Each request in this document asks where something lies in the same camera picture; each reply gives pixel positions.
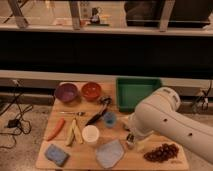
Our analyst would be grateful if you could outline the wooden board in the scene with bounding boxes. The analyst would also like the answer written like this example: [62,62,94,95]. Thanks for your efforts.
[35,81,190,171]

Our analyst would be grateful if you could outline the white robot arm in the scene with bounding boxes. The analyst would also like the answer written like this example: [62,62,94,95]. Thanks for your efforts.
[124,87,213,164]

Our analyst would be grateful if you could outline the light blue cloth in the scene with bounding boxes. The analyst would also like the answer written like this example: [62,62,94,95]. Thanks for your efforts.
[95,139,125,169]

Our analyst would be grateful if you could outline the white plastic cup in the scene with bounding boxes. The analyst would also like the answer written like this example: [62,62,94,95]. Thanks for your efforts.
[82,125,100,145]

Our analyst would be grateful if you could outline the green plastic tray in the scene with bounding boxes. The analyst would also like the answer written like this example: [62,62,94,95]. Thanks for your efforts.
[116,77,162,112]

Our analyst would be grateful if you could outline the blue sponge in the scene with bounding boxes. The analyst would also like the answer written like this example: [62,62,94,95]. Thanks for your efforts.
[45,144,69,167]

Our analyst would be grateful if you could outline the small blue cup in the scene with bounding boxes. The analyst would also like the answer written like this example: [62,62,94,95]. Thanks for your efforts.
[102,112,117,128]

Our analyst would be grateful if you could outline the purple bowl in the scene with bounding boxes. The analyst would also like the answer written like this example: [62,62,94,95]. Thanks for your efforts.
[54,83,78,103]

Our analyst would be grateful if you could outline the small metal cup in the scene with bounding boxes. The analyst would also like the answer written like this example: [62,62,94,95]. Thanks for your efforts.
[126,133,136,149]

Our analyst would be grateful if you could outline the black cables on floor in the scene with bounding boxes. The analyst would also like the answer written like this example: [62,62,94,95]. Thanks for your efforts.
[0,79,34,150]

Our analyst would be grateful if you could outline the dark red grapes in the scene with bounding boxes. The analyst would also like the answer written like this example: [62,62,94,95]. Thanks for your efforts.
[144,143,179,163]

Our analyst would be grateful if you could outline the red bowl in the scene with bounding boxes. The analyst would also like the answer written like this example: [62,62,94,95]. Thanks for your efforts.
[81,82,102,101]

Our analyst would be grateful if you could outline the metal spoon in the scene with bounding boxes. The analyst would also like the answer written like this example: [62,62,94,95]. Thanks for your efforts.
[59,111,86,116]

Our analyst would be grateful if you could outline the yellow banana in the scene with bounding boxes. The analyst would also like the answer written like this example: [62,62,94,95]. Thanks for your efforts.
[65,119,83,146]

